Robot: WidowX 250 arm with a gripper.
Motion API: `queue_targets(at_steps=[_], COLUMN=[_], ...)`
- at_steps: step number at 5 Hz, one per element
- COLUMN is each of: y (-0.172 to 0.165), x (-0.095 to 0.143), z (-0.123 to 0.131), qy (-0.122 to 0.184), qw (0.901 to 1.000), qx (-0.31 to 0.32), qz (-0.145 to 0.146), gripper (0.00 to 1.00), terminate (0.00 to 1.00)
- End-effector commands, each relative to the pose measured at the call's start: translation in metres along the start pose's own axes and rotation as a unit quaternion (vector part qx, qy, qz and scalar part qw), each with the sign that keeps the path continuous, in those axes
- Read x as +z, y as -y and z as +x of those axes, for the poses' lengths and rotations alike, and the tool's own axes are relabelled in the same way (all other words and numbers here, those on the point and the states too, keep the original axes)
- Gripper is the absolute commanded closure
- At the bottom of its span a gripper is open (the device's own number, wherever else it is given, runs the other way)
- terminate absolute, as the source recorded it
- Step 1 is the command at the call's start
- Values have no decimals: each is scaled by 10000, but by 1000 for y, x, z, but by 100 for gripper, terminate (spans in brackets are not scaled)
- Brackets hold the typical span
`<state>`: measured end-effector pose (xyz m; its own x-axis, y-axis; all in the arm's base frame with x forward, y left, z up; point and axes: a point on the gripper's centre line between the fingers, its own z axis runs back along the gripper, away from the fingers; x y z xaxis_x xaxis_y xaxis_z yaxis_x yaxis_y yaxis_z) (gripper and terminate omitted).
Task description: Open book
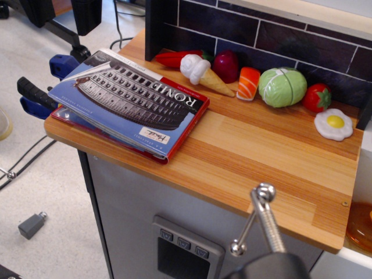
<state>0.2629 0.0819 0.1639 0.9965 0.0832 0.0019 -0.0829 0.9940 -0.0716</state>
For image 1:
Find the toy salmon sushi piece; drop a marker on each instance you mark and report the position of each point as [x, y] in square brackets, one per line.
[248, 83]

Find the red toy strawberry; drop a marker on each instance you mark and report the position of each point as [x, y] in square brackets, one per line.
[317, 98]

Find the black chair base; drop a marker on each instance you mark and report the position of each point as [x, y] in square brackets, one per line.
[87, 16]

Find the small grey block with knob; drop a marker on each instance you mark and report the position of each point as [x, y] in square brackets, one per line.
[32, 225]

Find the toy ice cream cone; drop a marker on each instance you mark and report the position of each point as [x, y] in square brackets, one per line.
[198, 71]

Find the grey toy kitchen cabinet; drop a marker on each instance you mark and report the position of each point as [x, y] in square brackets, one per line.
[151, 230]

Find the Rome travel guide book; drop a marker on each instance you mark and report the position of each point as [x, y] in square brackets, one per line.
[140, 108]

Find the grey cabinet control panel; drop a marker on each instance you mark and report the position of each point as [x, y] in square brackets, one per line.
[181, 253]

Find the toy fried egg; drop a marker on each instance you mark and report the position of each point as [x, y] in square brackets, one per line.
[333, 124]

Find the orange translucent plate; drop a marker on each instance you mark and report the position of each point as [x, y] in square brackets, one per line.
[359, 225]

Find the dark brick backsplash panel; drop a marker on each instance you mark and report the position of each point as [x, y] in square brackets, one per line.
[264, 41]

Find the red toy chili pepper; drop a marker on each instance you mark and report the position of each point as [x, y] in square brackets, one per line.
[173, 59]

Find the green toy cabbage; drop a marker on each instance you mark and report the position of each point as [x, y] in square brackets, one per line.
[282, 87]

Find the silver screw clamp handle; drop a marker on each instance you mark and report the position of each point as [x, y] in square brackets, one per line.
[278, 263]

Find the blue black bar clamp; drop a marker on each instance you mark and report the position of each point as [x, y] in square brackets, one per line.
[36, 102]

